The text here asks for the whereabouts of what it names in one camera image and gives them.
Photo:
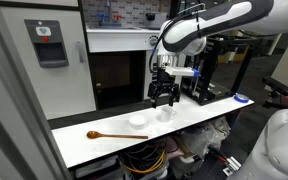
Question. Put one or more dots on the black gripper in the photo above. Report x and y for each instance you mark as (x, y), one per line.
(164, 85)

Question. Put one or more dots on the white cup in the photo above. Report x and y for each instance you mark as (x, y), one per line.
(165, 113)

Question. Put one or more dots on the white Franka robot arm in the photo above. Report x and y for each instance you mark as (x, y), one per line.
(217, 20)

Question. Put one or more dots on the white bowl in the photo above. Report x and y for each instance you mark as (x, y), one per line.
(138, 121)

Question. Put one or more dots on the clear plastic bag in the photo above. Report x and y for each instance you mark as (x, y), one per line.
(200, 136)

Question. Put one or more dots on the brown wooden spoon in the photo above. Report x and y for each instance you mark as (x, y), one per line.
(117, 136)

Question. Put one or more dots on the grey stove knob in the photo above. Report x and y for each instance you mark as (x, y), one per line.
(153, 40)

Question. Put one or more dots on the white toy kitchen stove unit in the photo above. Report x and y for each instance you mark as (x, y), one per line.
(117, 40)

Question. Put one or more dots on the blue tape roll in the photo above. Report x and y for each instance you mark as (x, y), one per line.
(241, 97)

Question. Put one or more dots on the toy kitchen faucet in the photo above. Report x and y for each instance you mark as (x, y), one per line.
(108, 18)

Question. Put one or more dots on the white toy fridge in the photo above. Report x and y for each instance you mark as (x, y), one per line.
(60, 86)

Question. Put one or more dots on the black and red bench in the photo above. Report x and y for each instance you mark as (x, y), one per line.
(279, 88)

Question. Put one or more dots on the grey fridge water dispenser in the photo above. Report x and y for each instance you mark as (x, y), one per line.
(47, 43)

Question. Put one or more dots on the black metal rack frame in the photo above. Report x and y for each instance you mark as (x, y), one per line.
(214, 73)

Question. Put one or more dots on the aluminium bracket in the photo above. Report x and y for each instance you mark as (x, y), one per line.
(232, 165)

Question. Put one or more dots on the grey frame post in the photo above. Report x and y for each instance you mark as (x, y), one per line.
(10, 116)

